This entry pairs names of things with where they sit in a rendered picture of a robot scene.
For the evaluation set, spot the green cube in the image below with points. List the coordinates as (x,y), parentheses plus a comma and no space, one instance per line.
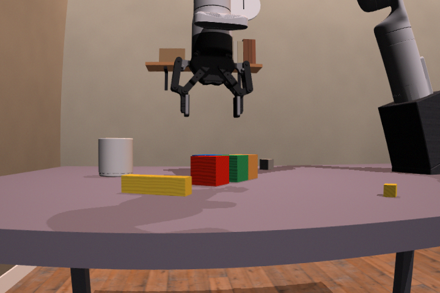
(238,168)

